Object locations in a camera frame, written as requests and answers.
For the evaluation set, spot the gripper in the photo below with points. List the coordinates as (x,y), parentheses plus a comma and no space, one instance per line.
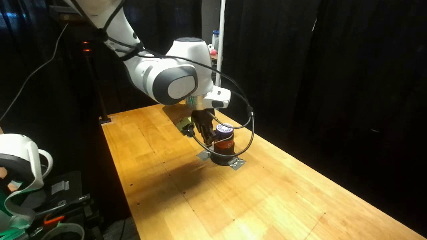
(201,119)

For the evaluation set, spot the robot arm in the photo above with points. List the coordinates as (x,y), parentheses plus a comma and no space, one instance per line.
(156,71)

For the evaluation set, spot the purple bottle cap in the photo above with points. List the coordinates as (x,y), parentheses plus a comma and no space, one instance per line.
(225,128)

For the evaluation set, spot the brown bottle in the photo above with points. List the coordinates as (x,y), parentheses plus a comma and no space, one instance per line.
(223,156)

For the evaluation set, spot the clear bottle with blue cap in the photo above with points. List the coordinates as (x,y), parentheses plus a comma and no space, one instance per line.
(216,40)

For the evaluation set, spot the silver tape piece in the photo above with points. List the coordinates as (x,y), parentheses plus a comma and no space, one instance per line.
(237,163)
(203,155)

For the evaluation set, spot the small pink object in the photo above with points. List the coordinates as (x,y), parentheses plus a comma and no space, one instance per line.
(213,52)

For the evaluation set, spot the white pole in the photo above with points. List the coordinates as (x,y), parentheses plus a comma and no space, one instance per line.
(220,40)

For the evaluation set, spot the black curtain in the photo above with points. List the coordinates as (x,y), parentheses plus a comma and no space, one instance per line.
(333,66)

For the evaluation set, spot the black case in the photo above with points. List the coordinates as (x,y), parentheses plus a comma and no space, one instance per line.
(70,203)

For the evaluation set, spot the hand controller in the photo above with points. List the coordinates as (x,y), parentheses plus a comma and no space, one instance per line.
(65,230)

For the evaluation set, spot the white headset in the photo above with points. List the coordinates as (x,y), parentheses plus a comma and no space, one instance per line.
(23,156)

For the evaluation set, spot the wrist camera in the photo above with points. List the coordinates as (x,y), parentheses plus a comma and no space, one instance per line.
(184,125)

